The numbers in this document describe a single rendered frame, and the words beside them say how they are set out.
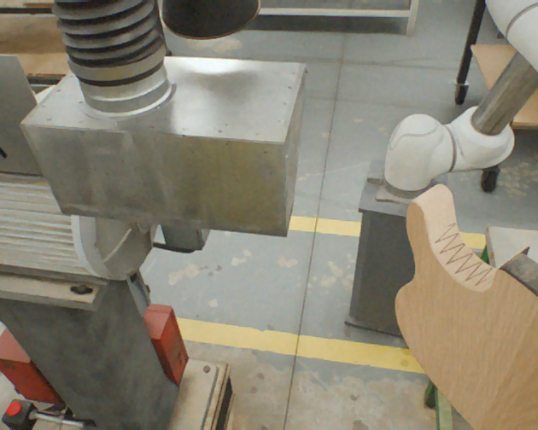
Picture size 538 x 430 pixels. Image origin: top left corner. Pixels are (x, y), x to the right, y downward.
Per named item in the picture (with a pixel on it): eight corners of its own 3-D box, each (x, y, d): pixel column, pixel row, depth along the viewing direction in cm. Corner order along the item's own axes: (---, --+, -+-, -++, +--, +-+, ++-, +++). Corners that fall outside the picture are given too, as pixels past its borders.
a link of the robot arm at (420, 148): (377, 164, 167) (384, 109, 151) (427, 157, 168) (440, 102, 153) (392, 194, 155) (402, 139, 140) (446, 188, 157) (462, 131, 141)
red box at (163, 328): (109, 376, 163) (73, 316, 137) (123, 344, 171) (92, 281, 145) (179, 388, 159) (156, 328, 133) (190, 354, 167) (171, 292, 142)
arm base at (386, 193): (371, 165, 175) (372, 153, 171) (434, 176, 170) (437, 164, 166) (362, 199, 163) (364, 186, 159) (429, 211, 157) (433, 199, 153)
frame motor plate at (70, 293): (-73, 288, 93) (-83, 276, 91) (-3, 205, 110) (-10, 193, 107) (96, 312, 88) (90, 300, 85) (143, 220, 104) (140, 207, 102)
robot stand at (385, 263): (355, 276, 228) (371, 158, 178) (415, 288, 221) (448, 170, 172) (343, 323, 209) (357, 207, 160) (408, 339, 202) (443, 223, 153)
